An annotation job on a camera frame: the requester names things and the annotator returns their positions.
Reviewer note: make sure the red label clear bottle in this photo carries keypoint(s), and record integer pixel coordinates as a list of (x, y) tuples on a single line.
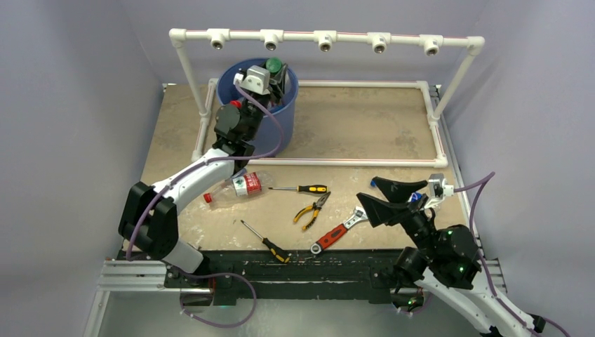
[(236, 103)]

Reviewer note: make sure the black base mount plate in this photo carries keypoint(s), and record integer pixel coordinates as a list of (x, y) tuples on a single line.
[(338, 274)]

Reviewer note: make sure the red cap crushed bottle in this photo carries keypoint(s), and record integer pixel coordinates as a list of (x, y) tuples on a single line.
[(239, 189)]

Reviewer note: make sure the white PVC pipe frame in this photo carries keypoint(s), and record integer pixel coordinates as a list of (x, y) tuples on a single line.
[(431, 44)]

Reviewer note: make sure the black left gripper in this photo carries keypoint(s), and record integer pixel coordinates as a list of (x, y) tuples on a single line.
[(280, 85)]

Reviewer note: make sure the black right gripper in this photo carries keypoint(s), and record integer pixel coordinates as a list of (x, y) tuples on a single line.
[(379, 210)]

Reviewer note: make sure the pepsi label bottle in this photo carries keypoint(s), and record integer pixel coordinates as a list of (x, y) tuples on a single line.
[(418, 198)]

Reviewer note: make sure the red adjustable wrench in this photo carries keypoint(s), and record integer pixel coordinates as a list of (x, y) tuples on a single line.
[(331, 237)]

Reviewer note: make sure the yellow handle pliers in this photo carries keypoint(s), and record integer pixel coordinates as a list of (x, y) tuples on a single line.
[(315, 208)]

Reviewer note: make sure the white label amber bottle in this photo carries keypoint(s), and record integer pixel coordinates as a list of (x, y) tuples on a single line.
[(273, 65)]

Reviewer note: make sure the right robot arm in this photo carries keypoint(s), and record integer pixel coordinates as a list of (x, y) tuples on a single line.
[(445, 262)]

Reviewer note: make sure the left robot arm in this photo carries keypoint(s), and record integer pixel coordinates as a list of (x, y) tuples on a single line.
[(150, 216)]

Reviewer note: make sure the yellow black screwdriver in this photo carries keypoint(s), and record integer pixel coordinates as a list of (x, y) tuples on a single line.
[(312, 189), (277, 252)]

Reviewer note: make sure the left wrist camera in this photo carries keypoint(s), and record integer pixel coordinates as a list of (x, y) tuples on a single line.
[(254, 79)]

